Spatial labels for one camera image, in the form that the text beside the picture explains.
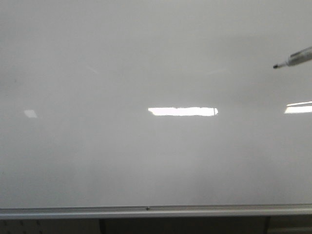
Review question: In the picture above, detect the grey whiteboard marker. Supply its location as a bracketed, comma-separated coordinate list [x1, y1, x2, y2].
[273, 47, 312, 69]

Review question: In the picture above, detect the white whiteboard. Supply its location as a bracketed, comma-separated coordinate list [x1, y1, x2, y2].
[0, 0, 312, 208]

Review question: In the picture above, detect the aluminium whiteboard bottom frame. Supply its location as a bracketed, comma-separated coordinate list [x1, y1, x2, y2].
[0, 204, 312, 220]

